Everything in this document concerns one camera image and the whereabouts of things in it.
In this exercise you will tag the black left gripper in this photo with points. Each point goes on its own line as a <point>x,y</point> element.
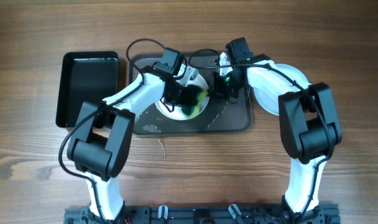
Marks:
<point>188,99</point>

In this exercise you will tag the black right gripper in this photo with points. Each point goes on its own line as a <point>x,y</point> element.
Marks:
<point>217,89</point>

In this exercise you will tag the white plate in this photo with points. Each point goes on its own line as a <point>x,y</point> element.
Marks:
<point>181,113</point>
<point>269,85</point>

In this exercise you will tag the green yellow sponge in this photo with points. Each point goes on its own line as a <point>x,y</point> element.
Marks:
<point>190,112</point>

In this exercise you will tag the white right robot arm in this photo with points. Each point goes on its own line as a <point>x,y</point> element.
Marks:
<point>309,124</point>

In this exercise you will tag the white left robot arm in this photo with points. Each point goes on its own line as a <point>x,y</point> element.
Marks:
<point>99,143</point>

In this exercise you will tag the grey serving tray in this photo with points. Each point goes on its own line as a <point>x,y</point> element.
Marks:
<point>219,116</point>

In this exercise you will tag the black water tray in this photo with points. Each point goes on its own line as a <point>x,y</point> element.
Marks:
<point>85,76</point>

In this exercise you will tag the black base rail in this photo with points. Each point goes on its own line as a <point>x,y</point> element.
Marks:
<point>264,213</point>

